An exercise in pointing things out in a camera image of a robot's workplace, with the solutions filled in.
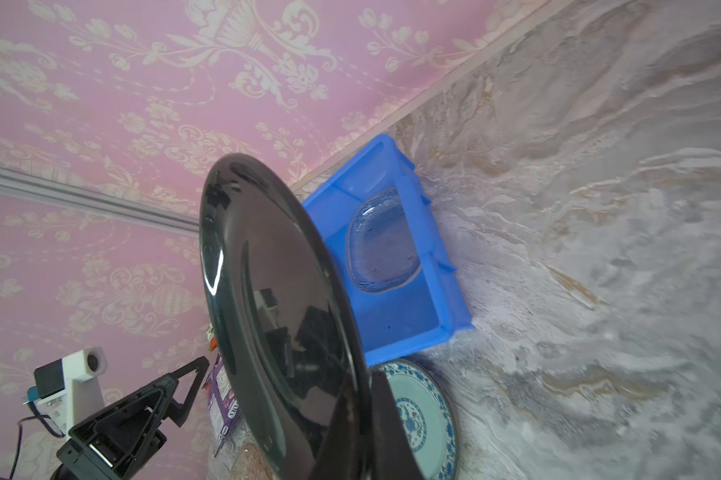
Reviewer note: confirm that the brown tinted glass plate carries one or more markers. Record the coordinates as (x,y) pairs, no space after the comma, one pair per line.
(250,464)

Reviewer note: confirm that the blue patterned ceramic plate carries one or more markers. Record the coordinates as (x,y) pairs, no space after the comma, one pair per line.
(427,417)

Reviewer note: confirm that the green snack packet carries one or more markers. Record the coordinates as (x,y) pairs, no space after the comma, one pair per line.
(212,344)

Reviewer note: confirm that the clear ribbed glass plate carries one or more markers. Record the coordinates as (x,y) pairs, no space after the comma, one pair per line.
(380,248)

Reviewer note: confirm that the black round plate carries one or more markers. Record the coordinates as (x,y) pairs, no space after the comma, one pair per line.
(282,319)

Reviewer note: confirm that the purple snack packet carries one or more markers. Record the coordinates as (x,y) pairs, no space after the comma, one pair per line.
(222,405)

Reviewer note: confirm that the blue plastic bin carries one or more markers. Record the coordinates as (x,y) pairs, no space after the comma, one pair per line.
(428,310)

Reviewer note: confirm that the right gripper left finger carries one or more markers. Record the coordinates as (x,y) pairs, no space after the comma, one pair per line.
(339,457)

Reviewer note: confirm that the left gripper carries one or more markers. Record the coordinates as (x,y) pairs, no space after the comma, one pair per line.
(116,442)

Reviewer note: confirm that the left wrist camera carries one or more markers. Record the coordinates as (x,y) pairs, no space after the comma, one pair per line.
(67,391)

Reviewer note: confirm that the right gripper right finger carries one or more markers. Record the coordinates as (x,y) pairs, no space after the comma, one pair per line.
(392,456)

